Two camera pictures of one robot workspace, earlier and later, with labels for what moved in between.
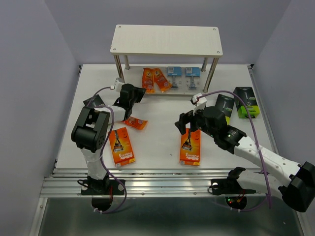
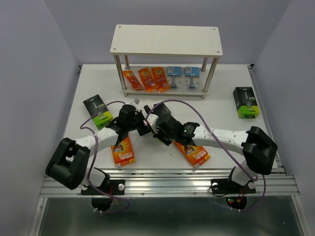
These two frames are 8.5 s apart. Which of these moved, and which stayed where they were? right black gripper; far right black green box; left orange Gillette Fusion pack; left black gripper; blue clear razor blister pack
Moved: right black gripper; left black gripper
Stayed: left orange Gillette Fusion pack; blue clear razor blister pack; far right black green box
